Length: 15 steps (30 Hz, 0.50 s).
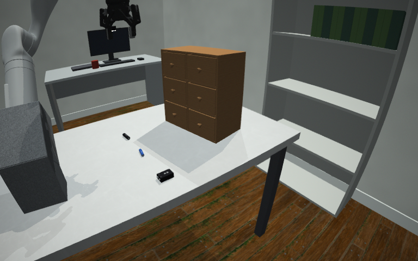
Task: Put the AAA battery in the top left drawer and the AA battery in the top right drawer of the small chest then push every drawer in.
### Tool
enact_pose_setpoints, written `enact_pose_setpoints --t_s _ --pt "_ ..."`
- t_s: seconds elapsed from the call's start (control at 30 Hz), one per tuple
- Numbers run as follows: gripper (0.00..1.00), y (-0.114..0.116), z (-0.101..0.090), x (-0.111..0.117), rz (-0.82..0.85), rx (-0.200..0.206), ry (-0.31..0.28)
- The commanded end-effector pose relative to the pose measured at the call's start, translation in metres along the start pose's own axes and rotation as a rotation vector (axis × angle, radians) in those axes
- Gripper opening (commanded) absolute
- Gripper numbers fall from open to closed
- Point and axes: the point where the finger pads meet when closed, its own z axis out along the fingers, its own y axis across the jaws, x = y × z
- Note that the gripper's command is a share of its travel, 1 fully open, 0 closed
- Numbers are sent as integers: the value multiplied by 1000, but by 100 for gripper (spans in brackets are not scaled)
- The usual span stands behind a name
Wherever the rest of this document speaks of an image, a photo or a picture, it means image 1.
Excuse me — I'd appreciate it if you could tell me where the black 9v battery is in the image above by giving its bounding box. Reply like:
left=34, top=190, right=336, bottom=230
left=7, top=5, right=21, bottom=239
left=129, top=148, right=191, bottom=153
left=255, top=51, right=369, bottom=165
left=157, top=169, right=174, bottom=183

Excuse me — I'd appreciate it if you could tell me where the brown wooden drawer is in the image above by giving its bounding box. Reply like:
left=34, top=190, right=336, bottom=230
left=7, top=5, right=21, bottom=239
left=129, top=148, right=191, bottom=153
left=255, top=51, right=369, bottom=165
left=162, top=51, right=186, bottom=79
left=165, top=100, right=187, bottom=129
left=164, top=77, right=187, bottom=105
left=188, top=82, right=216, bottom=116
left=187, top=54, right=217, bottom=87
left=188, top=108, right=216, bottom=141

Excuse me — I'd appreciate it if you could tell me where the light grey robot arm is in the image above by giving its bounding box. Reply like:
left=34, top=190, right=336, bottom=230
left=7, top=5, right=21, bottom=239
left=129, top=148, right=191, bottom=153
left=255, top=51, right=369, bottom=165
left=1, top=0, right=58, bottom=108

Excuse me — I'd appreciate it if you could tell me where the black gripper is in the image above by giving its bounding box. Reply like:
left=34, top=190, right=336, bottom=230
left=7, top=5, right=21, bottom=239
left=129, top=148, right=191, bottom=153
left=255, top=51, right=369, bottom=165
left=100, top=0, right=141, bottom=40

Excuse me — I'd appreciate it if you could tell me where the black aa battery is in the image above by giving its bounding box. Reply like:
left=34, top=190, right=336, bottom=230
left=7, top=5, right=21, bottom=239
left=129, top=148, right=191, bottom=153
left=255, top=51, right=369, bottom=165
left=122, top=133, right=130, bottom=140

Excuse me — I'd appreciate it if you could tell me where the brown wooden chest of drawers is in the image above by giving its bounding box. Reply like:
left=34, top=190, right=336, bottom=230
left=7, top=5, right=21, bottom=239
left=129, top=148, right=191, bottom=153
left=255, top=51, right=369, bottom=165
left=161, top=46, right=246, bottom=144

